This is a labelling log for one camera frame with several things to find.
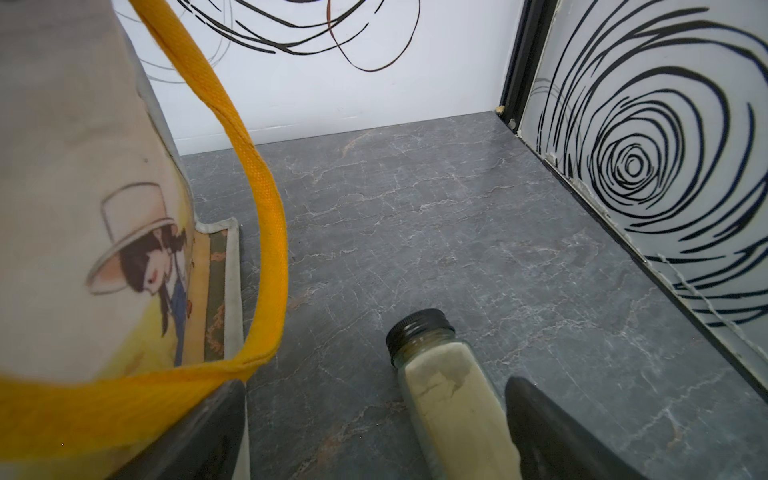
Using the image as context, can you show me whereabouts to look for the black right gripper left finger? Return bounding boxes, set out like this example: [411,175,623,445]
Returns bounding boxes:
[111,380,246,479]

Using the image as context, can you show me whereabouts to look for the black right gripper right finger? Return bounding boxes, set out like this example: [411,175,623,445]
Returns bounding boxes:
[505,376,643,480]

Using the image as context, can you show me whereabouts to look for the cream canvas bag yellow handles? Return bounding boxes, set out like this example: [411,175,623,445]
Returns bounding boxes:
[1,1,288,479]

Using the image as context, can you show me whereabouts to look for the powder spice jar black lid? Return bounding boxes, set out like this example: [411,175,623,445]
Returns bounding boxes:
[386,308,522,479]

